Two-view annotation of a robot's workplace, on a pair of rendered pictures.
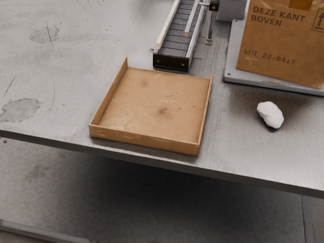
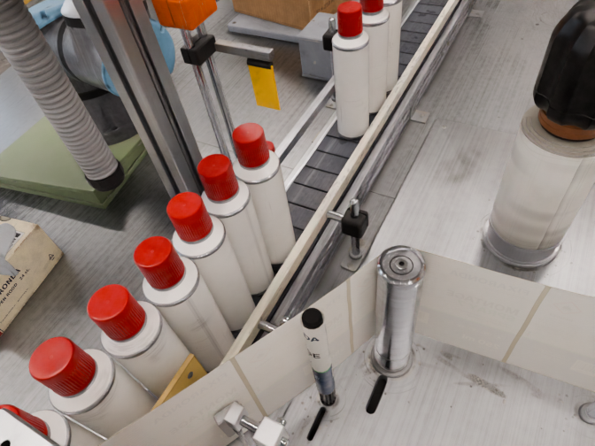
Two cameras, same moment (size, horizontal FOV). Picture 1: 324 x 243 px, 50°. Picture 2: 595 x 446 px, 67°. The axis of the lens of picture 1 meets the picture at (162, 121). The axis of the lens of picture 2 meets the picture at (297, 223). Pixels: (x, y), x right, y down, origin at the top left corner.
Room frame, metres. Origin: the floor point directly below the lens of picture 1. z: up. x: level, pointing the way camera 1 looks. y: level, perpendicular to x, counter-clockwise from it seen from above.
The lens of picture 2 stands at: (2.05, 0.00, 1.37)
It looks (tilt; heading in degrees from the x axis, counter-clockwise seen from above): 50 degrees down; 205
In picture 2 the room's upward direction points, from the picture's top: 11 degrees counter-clockwise
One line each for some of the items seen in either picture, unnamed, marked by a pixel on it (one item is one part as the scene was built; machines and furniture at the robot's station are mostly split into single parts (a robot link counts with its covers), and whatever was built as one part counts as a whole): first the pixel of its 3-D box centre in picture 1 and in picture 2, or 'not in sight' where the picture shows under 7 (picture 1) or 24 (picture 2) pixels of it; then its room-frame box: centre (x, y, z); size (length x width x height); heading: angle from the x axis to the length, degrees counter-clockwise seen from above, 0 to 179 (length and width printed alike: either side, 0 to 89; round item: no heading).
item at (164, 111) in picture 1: (157, 100); not in sight; (0.69, 0.01, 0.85); 0.30 x 0.26 x 0.04; 169
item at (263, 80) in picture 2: not in sight; (264, 84); (1.66, -0.19, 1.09); 0.03 x 0.01 x 0.06; 79
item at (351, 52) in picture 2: not in sight; (351, 75); (1.47, -0.14, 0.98); 0.05 x 0.05 x 0.20
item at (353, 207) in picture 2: not in sight; (355, 228); (1.68, -0.09, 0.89); 0.03 x 0.03 x 0.12; 79
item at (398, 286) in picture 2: not in sight; (395, 319); (1.84, -0.02, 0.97); 0.05 x 0.05 x 0.19
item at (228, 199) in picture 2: not in sight; (237, 230); (1.78, -0.20, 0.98); 0.05 x 0.05 x 0.20
